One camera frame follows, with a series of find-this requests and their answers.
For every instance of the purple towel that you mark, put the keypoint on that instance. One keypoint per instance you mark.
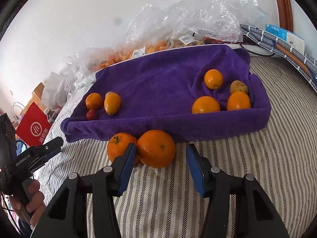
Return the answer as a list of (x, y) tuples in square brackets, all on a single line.
[(159, 89)]

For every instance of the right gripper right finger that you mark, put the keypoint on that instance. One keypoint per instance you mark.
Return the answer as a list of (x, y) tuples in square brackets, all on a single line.
[(255, 214)]

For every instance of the yellow-green round fruit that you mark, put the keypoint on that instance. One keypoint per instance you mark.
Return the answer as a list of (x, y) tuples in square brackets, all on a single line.
[(238, 86)]

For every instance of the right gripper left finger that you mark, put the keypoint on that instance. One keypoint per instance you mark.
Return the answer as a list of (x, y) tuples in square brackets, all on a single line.
[(66, 214)]

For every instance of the orange with green stem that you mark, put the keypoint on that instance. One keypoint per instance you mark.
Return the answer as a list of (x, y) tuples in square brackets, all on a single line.
[(117, 145)]

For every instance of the brown wooden frame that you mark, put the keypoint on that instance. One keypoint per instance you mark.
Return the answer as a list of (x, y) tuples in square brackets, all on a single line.
[(285, 14)]

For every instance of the white paper bag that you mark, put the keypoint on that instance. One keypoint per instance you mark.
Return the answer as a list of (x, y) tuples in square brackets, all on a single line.
[(54, 95)]

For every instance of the large bumpy orange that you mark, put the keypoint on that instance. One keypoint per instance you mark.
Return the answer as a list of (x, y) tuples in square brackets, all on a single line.
[(156, 149)]

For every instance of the white plate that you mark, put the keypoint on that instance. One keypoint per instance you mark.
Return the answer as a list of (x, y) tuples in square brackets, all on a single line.
[(253, 50)]

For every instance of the small oval orange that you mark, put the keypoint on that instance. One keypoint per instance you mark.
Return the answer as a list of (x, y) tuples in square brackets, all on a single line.
[(112, 103)]

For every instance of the clear plastic bags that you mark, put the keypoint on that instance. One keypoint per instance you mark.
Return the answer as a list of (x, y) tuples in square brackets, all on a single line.
[(166, 25)]

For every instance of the striped bed cover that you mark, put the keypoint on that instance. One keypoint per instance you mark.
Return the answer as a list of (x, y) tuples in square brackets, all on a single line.
[(282, 157)]

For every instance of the white blue box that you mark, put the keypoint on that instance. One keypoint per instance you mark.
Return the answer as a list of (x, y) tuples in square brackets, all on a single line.
[(289, 37)]

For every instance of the small red fruit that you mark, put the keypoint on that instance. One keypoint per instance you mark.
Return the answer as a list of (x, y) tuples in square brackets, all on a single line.
[(91, 115)]

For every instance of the left hand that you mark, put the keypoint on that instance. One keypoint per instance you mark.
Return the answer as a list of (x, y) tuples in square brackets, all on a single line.
[(35, 206)]

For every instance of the small green-yellow fruit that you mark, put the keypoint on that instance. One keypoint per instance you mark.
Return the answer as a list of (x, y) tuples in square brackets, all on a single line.
[(108, 93)]

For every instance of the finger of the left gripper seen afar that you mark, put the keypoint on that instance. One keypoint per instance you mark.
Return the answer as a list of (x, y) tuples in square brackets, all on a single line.
[(47, 151)]

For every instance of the grey checked folded cloth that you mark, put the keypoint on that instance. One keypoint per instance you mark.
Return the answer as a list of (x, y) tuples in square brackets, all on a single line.
[(303, 63)]

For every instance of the red paper bag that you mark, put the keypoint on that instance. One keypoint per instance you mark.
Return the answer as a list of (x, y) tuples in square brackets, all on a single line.
[(34, 126)]

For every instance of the cardboard box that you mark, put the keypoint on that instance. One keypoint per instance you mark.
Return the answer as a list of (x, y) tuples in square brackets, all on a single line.
[(36, 98)]

